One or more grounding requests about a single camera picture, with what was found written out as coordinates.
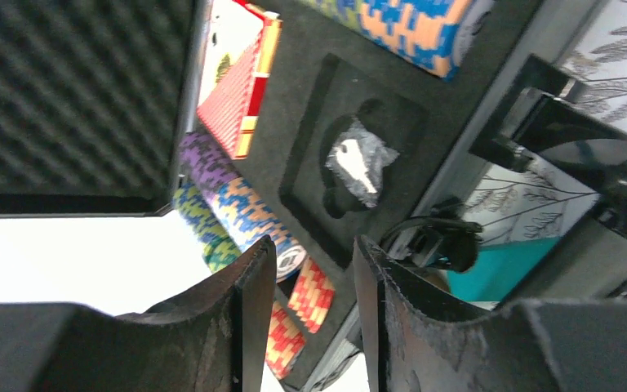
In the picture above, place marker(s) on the purple blue chip row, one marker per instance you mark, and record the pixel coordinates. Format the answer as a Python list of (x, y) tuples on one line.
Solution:
[(233, 201)]

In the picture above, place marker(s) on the green chip row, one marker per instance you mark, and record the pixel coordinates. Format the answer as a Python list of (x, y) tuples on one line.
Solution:
[(217, 248)]

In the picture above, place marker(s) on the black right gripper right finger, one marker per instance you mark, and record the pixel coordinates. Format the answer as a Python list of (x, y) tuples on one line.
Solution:
[(417, 337)]

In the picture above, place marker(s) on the orange blue chip row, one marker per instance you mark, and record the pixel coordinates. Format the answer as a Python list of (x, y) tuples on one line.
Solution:
[(434, 35)]

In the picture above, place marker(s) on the red card deck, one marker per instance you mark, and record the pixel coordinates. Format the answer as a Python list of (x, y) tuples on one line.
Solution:
[(241, 45)]

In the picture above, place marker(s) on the key in plastic bag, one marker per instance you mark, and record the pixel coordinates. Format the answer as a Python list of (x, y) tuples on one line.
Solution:
[(358, 157)]

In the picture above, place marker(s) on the black poker set case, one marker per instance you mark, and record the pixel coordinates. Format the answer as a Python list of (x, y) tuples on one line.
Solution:
[(440, 186)]

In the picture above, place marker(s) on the teal toy block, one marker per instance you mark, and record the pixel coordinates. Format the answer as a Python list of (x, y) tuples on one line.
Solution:
[(498, 269)]

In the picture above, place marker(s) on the red yellow chip row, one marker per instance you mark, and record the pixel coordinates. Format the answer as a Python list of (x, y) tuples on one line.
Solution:
[(305, 310)]

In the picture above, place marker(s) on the floral table mat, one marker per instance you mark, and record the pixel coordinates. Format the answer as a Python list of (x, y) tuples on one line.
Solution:
[(558, 168)]

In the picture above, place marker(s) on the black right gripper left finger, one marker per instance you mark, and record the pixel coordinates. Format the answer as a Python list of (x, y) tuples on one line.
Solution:
[(211, 337)]

